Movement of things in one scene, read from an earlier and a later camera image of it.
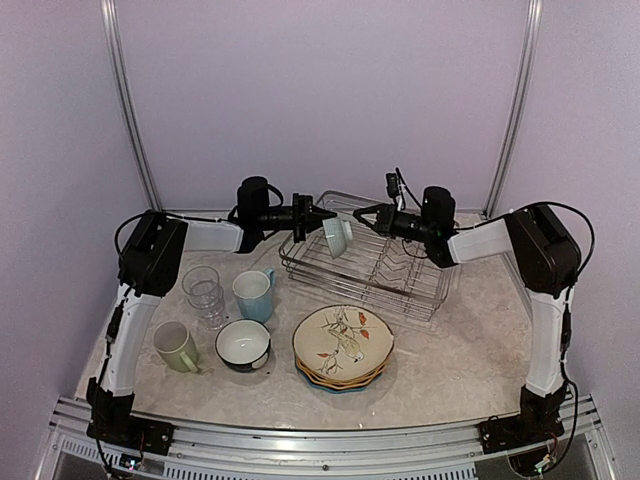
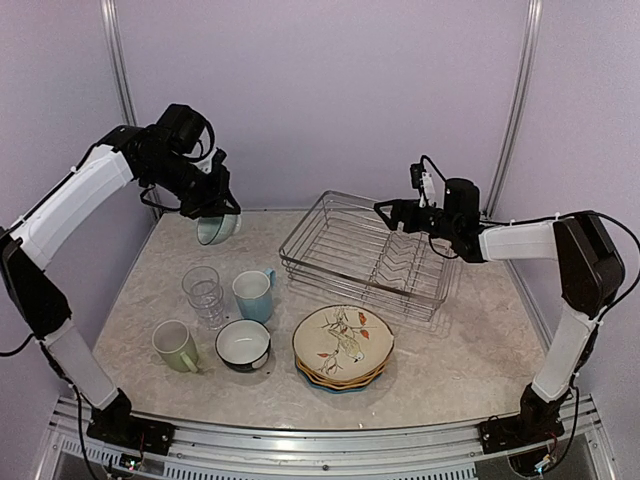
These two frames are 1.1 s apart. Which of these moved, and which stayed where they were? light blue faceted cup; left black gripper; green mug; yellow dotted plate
Moved: left black gripper
Stayed: yellow dotted plate; light blue faceted cup; green mug
